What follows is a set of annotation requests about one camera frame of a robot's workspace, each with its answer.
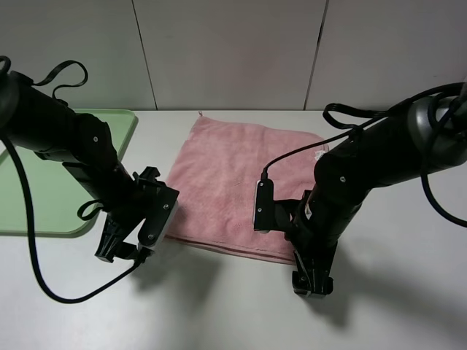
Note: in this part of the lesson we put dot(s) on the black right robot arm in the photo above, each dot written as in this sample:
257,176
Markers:
418,137

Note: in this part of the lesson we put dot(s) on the green plastic tray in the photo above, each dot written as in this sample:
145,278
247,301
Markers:
56,195

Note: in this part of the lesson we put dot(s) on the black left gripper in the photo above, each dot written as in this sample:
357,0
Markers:
127,202

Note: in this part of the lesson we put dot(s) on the pink fleece towel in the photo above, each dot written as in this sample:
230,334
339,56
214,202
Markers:
216,172

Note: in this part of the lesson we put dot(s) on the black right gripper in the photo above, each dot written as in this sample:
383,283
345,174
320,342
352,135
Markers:
313,236

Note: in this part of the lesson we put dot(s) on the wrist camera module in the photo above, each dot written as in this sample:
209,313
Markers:
158,217
263,219

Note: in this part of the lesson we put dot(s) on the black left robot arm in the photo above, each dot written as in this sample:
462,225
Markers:
82,143

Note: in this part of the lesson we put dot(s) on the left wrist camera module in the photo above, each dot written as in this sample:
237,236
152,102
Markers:
158,217

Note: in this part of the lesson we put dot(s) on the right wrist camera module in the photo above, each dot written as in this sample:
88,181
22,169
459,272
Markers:
263,219

